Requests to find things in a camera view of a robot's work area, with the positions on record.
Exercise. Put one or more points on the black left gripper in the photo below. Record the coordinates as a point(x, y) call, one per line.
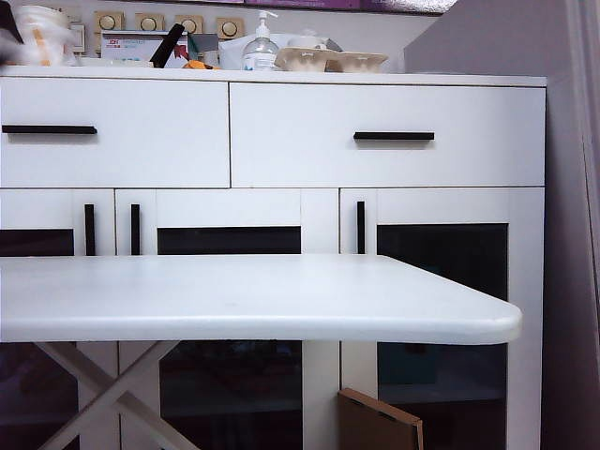
point(7, 33)

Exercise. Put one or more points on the white printed box red logo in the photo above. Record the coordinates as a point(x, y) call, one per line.
point(126, 47)

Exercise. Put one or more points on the black slanted bar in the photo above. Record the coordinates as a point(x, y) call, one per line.
point(166, 46)

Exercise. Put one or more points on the orange packet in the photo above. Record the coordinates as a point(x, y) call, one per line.
point(197, 64)

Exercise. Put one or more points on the grey box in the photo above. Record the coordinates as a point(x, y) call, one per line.
point(206, 42)

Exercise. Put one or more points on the clear hand sanitizer pump bottle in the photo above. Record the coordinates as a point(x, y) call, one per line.
point(259, 54)

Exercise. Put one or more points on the beige pulp cup carrier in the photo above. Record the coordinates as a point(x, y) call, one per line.
point(337, 62)

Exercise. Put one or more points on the white table leg bar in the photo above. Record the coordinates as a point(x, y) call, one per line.
point(79, 364)
point(150, 363)

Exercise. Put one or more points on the white sideboard cabinet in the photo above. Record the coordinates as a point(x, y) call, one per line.
point(422, 79)

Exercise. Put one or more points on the brown cardboard sheet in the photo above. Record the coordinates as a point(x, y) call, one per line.
point(370, 426)

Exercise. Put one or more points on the grey curtain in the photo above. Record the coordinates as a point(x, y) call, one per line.
point(588, 187)

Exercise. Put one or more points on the white wall switch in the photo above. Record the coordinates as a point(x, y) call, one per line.
point(78, 40)

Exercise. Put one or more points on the beige square wall dial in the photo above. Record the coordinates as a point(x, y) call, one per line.
point(229, 28)
point(109, 22)
point(189, 23)
point(149, 21)

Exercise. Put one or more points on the purple wall poster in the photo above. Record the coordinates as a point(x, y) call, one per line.
point(304, 2)

